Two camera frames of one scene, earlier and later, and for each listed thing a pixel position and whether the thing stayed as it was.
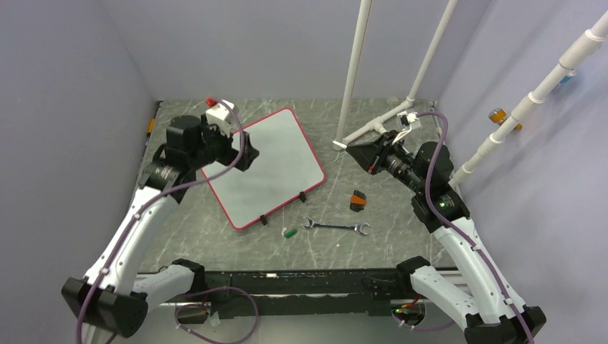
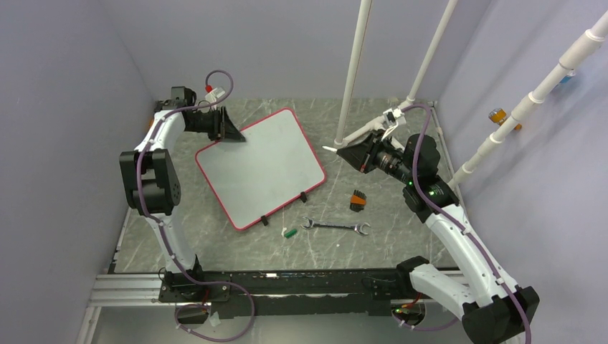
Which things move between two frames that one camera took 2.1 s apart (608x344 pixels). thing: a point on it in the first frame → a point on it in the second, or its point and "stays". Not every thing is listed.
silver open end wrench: [356, 226] stays
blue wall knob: [571, 73] stays
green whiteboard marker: [340, 144] → [330, 148]
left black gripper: [231, 154] → [224, 128]
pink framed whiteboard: [286, 168] stays
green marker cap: [289, 233] stays
